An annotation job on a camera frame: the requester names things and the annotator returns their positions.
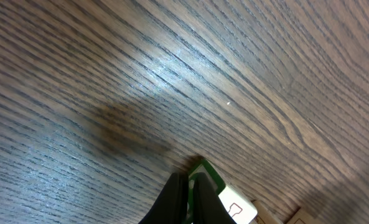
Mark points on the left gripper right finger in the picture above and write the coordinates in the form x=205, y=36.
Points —
x=208, y=208

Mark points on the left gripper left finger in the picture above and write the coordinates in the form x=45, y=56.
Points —
x=171, y=205

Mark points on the white letter I block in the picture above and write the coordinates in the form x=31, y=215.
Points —
x=235, y=203

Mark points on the red letter U block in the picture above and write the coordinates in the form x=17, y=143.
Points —
x=264, y=216

